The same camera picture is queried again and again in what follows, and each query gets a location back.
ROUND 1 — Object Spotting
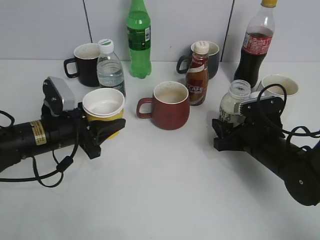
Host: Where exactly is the red ceramic mug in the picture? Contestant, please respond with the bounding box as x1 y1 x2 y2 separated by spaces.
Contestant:
136 81 190 130

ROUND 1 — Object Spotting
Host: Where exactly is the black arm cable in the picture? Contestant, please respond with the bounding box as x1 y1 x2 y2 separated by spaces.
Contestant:
256 83 320 151
0 109 83 188

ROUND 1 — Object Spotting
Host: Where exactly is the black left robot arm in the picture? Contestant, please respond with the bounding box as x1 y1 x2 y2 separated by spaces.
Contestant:
0 103 126 171

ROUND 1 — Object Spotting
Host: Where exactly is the white ceramic mug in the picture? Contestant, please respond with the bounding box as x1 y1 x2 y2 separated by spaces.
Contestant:
255 74 300 99

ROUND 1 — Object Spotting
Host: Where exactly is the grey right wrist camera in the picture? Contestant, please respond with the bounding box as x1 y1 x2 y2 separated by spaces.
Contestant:
233 95 284 118

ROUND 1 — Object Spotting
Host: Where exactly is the yellow paper cup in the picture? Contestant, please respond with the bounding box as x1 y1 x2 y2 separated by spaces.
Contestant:
82 87 126 140

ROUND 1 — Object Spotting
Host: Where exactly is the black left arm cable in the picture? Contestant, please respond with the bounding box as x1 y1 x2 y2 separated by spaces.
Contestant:
0 109 83 188

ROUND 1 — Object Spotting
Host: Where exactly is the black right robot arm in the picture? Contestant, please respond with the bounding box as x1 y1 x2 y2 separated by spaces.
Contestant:
212 116 320 206

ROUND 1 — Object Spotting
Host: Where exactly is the green soda bottle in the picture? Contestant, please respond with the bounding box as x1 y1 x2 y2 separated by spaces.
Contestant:
126 0 152 79

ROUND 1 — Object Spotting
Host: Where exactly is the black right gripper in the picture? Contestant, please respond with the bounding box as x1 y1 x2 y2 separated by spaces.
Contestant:
211 109 287 152

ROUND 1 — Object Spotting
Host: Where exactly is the black mug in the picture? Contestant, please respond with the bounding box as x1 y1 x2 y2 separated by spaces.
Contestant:
63 43 100 87

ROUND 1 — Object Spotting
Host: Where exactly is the white milk bottle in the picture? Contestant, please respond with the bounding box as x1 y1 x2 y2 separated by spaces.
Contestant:
218 79 251 127

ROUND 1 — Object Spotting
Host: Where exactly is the clear water bottle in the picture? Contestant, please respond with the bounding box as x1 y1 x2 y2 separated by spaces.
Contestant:
96 39 126 97

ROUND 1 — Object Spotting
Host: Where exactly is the dark grey mug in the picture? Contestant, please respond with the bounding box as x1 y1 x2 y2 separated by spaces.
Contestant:
176 41 220 79

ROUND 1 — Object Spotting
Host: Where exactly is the brown coffee drink bottle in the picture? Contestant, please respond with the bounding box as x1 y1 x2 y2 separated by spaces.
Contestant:
186 40 209 106

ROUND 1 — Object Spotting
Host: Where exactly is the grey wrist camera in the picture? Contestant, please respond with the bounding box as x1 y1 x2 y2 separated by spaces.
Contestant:
233 95 284 118
42 76 76 117

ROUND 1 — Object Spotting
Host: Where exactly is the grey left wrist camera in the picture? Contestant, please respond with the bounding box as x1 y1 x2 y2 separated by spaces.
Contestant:
42 76 76 117

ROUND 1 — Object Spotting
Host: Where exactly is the cola bottle yellow cap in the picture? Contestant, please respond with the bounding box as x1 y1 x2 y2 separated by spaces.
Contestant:
233 0 277 88

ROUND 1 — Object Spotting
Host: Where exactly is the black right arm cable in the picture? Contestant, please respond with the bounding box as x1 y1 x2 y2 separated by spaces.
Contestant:
256 83 320 151

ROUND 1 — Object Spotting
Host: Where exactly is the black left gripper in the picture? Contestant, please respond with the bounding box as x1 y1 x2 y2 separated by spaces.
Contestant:
41 102 126 160

